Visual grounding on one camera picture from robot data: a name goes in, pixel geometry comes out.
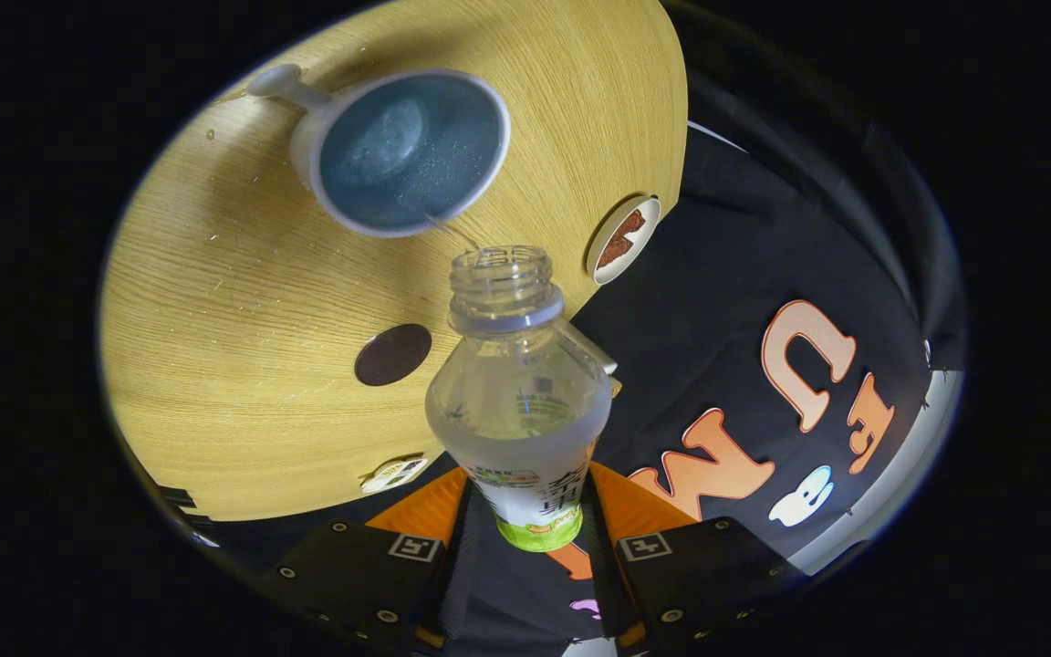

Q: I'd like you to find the clear juice bottle green label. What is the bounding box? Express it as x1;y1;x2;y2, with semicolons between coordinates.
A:
425;245;614;553

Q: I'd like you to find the white round plate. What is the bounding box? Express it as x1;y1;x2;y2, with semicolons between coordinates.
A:
586;194;662;286

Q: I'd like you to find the white divided dish with beans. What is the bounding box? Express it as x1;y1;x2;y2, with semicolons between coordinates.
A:
360;455;430;496

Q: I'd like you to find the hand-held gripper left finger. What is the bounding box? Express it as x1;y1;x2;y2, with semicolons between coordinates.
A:
256;465;486;651

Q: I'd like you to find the white toaster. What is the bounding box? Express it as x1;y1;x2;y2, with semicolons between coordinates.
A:
562;318;619;376

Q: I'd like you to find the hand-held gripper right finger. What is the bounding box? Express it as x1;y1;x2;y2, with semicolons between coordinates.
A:
580;460;809;651

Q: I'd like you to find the dark round coaster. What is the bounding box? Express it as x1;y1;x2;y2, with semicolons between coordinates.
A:
354;323;433;388

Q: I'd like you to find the white cup blue inside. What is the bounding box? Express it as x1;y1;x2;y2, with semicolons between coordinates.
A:
245;64;512;240

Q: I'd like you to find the wooden table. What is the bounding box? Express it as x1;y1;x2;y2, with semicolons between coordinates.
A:
99;0;689;523

